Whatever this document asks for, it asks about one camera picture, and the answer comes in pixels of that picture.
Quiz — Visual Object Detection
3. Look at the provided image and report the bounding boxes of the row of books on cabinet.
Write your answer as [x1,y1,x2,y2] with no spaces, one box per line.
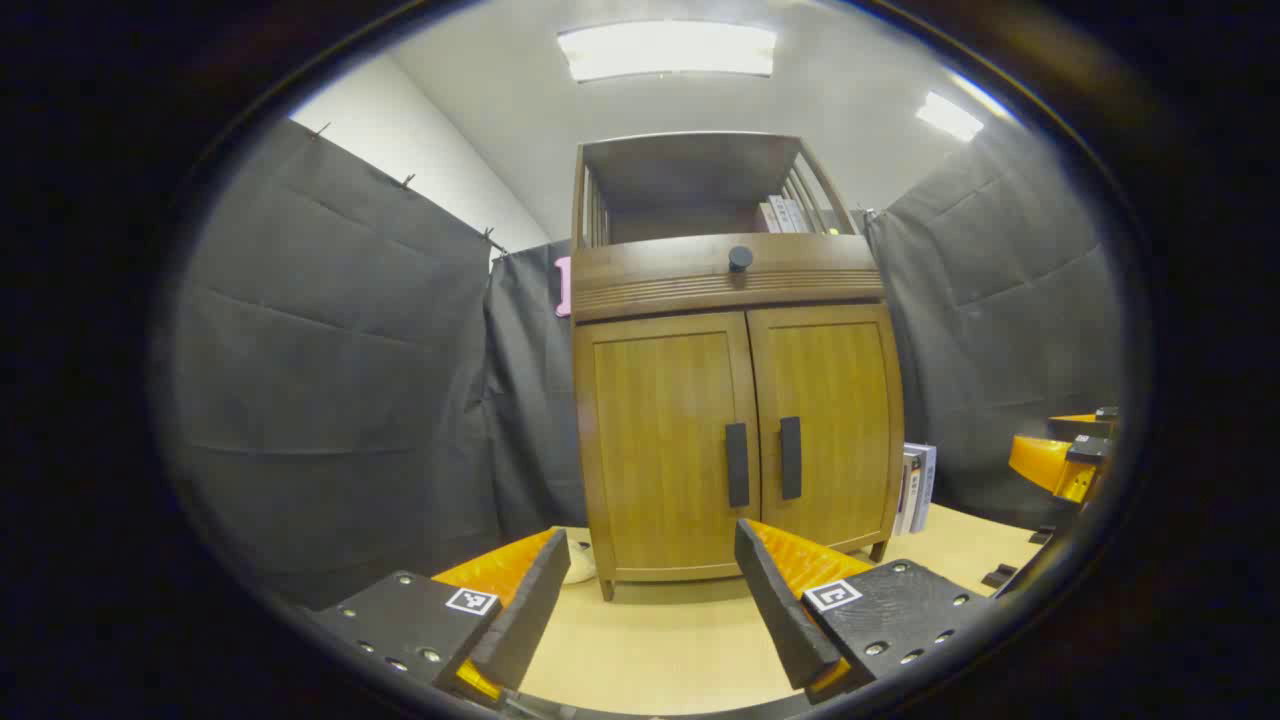
[755,195,813,234]

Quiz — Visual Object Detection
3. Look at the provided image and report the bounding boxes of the small ceiling light panel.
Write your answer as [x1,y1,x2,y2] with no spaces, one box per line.
[915,92,986,143]

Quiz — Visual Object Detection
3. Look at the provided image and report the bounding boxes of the books standing beside cabinet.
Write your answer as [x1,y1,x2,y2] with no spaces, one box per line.
[893,442,938,536]

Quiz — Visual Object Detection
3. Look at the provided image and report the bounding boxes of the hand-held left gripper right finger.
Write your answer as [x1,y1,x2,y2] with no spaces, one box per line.
[735,518,991,701]

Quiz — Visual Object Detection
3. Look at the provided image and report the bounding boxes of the wooden double-door shoe cabinet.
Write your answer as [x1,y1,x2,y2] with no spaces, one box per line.
[570,132,906,601]

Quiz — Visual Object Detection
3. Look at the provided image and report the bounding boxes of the large ceiling light panel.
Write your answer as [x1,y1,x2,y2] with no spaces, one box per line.
[557,22,778,83]

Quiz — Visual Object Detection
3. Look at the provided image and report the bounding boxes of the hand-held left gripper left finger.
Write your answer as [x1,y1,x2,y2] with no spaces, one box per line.
[305,528,571,706]

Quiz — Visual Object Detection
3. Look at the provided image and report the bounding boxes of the black backdrop cloth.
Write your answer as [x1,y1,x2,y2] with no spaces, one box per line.
[165,118,1126,606]

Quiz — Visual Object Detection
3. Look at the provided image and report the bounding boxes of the black door handle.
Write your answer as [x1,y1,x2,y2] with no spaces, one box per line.
[779,416,803,501]
[725,422,751,508]

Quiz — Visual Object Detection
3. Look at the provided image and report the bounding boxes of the wooden shoe cabinet door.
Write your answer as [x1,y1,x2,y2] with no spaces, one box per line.
[747,303,906,556]
[575,312,761,583]

